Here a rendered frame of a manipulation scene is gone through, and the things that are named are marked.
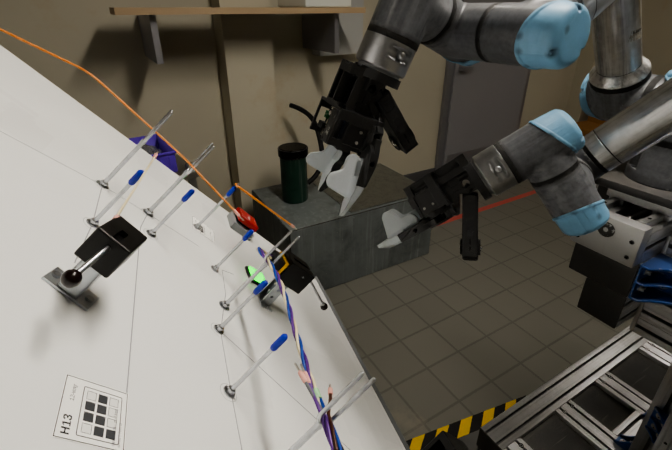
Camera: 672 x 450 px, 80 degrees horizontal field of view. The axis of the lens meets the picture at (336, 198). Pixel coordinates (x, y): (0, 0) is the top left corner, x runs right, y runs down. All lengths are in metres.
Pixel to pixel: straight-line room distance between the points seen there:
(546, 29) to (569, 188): 0.26
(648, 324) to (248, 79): 2.24
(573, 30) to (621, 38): 0.49
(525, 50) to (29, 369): 0.56
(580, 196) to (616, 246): 0.35
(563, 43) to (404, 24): 0.19
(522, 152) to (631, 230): 0.40
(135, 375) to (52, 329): 0.07
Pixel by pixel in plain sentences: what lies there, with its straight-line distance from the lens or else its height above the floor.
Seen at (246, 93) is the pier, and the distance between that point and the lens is 2.64.
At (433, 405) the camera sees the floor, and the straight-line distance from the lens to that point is 1.95.
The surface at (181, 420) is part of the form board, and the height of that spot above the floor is 1.20.
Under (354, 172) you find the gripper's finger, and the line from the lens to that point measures 0.58.
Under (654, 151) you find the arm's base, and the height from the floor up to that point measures 1.23.
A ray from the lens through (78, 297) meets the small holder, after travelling 0.43.
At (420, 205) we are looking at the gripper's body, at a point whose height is 1.22.
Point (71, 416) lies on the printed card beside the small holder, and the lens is 0.35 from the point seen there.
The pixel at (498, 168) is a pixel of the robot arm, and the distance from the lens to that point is 0.67.
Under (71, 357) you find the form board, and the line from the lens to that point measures 0.38.
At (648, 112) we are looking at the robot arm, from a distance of 0.81.
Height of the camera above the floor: 1.52
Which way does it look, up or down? 25 degrees down
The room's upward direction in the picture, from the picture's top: straight up
